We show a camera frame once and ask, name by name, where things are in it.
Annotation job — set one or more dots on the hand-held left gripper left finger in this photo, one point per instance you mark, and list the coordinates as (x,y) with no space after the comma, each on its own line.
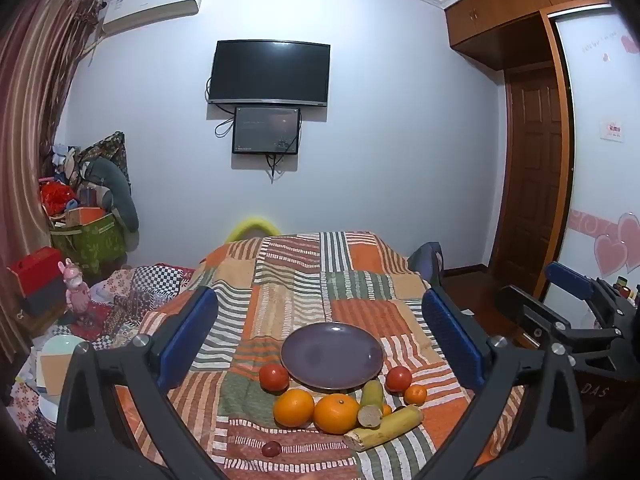
(187,335)

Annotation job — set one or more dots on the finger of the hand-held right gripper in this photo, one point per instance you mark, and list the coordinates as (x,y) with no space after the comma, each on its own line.
(525,312)
(567,280)

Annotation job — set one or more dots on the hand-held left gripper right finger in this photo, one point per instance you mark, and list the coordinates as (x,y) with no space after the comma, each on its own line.
(452,337)

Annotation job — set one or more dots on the small mandarin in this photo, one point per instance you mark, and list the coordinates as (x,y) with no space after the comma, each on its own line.
(415,394)

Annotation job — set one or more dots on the tiny orange kumquat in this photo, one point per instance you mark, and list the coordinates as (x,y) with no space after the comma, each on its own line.
(386,410)

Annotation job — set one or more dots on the yellow sugarcane piece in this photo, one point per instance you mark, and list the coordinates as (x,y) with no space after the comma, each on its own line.
(387,427)

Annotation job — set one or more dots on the purple round plate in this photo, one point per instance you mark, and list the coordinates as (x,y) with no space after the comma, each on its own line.
(330,355)

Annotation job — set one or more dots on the large round orange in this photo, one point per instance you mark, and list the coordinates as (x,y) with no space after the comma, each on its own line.
(293,408)

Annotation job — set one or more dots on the large mandarin with green stem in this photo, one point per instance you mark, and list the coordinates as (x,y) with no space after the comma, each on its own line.
(336,414)

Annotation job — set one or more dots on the dark red cherry tomato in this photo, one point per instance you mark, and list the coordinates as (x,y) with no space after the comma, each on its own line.
(271,448)

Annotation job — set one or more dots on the small colourful jars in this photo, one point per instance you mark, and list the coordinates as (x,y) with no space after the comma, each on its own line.
(627,292)

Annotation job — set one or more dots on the checkered floral quilt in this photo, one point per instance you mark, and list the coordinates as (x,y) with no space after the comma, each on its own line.
(150,280)

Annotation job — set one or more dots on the blue grey backpack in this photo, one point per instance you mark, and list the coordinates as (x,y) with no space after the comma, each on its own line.
(425,260)

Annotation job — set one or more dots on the white wardrobe door with hearts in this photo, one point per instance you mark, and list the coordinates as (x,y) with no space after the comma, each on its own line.
(595,185)

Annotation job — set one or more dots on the brown wooden door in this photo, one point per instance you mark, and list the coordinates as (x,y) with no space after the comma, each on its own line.
(532,170)

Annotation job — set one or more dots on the pink rabbit toy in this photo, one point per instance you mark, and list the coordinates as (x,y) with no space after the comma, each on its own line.
(77,287)

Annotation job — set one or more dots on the striped patchwork blanket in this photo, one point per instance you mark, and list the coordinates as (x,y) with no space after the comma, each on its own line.
(300,285)

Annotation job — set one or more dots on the pale green round container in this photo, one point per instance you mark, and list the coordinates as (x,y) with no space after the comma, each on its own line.
(62,345)

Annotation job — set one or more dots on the green patterned storage box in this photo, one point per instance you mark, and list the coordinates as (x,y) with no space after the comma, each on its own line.
(95,245)

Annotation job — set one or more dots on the yellow padded chair back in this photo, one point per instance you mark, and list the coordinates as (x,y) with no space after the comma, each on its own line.
(252,222)

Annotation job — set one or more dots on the dark box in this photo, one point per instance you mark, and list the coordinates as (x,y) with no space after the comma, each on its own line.
(45,302)

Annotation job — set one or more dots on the red and white label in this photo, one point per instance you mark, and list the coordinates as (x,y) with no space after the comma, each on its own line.
(612,131)

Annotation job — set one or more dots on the orange box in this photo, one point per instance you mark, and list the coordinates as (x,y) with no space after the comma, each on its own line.
(87,215)

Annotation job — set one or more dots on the grey plush toy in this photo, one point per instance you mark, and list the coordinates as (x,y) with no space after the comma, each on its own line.
(117,190)

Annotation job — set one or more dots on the red box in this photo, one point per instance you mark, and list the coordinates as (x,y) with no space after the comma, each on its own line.
(37,270)

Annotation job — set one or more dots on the red plastic bag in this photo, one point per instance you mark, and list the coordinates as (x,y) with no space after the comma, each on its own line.
(55,197)

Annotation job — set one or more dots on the dark floral bag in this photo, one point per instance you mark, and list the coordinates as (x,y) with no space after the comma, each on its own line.
(107,147)

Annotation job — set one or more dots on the small black monitor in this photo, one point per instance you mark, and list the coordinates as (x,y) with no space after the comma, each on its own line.
(265,130)

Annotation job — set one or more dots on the striped brown curtain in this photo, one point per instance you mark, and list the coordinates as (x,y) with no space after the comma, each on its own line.
(35,110)

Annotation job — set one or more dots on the brown overhead cabinet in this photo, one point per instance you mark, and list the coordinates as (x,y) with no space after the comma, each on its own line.
(500,15)

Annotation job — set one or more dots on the white air conditioner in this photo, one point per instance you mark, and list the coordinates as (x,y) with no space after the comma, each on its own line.
(150,7)

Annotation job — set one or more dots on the black wall television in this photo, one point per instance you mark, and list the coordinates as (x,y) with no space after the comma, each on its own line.
(270,72)

